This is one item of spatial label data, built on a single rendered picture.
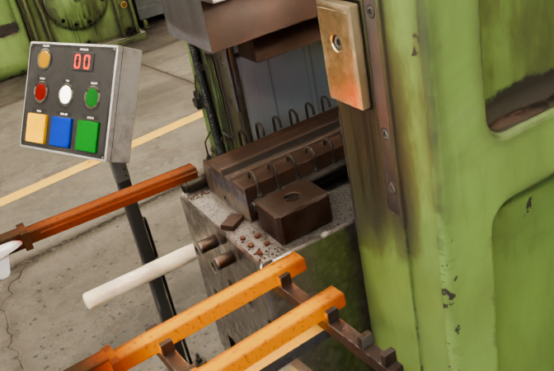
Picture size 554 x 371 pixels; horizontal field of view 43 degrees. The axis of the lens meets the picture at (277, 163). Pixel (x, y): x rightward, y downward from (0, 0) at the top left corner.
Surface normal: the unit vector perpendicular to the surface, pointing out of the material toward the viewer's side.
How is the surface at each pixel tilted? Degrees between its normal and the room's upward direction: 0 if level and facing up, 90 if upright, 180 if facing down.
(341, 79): 90
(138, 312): 0
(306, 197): 0
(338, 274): 90
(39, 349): 0
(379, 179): 90
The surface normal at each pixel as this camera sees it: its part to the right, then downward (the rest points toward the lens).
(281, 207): -0.18, -0.87
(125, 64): 0.81, 0.13
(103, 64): -0.57, -0.04
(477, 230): 0.51, 0.31
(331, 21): -0.84, 0.37
